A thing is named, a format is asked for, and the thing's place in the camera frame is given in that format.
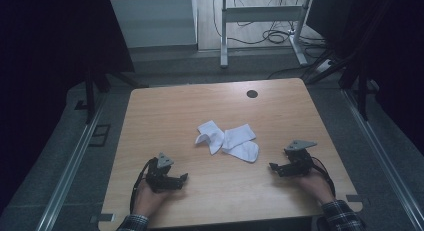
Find person's right hand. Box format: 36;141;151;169
294;170;335;206

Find aluminium rail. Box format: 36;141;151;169
34;92;108;231
340;88;424;223

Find dark curtain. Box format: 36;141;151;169
0;0;135;205
305;0;424;155

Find black metal stand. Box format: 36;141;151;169
74;66;150;125
304;47;381;122

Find grey white panel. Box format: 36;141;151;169
110;0;199;49

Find left hand-held gripper black cable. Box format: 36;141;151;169
129;158;157;215

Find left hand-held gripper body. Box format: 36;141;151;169
145;152;178;194

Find grey metal table bracket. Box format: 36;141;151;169
345;193;370;204
89;213;116;224

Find black floor cables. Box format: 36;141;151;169
212;0;329;80

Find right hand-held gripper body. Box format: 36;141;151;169
282;139;318;178

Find hand-held gripper black cable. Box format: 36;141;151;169
129;158;157;215
311;156;337;197

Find person's left hand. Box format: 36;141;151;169
133;180;176;219

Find white sock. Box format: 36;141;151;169
194;120;225;156
221;123;260;164

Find black rectangular floor frame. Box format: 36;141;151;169
88;123;112;148

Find white power strip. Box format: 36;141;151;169
314;58;335;74

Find white metal desk frame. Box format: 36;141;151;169
219;0;316;69

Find right hand-held gripper black cable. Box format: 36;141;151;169
311;156;337;197

